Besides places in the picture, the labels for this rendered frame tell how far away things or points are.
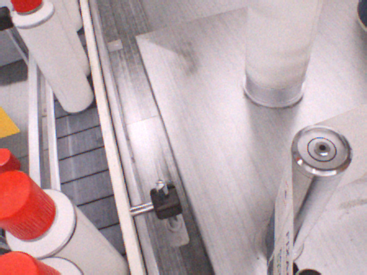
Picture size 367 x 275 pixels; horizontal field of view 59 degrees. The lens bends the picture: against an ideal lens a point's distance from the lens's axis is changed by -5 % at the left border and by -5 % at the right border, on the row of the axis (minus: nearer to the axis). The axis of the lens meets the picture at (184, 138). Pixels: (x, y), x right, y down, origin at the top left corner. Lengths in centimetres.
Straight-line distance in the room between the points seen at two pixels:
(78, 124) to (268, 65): 28
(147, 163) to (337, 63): 33
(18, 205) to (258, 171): 29
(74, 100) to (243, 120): 24
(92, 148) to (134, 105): 13
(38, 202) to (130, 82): 42
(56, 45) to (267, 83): 27
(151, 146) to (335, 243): 28
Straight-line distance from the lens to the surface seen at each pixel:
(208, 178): 42
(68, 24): 51
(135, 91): 59
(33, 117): 43
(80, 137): 49
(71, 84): 48
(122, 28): 74
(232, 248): 38
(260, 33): 40
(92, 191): 44
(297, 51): 42
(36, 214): 22
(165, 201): 36
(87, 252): 27
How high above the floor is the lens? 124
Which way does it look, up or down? 54 degrees down
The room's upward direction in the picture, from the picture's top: 11 degrees counter-clockwise
